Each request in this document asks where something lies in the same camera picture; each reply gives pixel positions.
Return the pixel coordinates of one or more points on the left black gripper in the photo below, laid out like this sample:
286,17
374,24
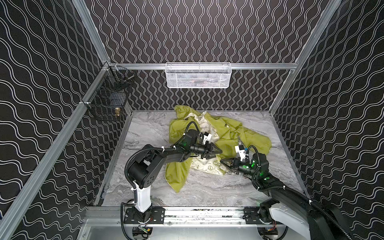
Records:
207,148

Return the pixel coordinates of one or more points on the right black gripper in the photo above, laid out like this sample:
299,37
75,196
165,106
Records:
234,164

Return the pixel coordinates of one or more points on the green zip-up jacket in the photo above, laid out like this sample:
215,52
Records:
225,134

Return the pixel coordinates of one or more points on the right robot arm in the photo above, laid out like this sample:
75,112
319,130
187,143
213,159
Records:
287,206

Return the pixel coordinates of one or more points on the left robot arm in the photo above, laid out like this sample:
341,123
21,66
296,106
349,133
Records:
143,167

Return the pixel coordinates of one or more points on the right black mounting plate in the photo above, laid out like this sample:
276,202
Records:
255,216

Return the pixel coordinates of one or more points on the black mounting plate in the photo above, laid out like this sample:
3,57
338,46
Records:
153,215
255,216

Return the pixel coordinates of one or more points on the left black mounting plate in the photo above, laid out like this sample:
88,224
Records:
153,215

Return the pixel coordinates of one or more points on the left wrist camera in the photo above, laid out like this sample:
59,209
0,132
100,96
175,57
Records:
206,137

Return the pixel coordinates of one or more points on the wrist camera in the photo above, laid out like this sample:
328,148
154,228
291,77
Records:
241,152
206,137

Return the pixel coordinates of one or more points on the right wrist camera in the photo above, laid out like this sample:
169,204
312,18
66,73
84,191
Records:
241,152

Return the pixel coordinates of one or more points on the white mesh wall basket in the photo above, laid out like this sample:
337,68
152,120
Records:
196,75

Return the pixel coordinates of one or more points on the black wire wall basket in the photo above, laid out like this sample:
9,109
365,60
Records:
108,102

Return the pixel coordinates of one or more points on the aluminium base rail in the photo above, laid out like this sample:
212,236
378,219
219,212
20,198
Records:
197,217

